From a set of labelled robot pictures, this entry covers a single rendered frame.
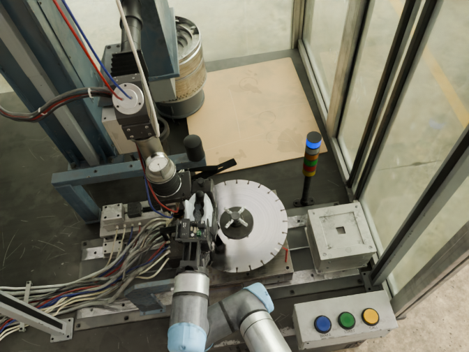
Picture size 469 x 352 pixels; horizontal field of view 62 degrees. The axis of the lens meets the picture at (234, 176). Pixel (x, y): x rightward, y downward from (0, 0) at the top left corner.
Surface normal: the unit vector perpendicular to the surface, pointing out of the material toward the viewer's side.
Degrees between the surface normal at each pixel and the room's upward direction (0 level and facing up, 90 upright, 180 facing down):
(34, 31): 90
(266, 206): 0
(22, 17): 90
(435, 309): 0
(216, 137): 0
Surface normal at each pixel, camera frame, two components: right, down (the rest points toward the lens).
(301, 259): -0.07, -0.54
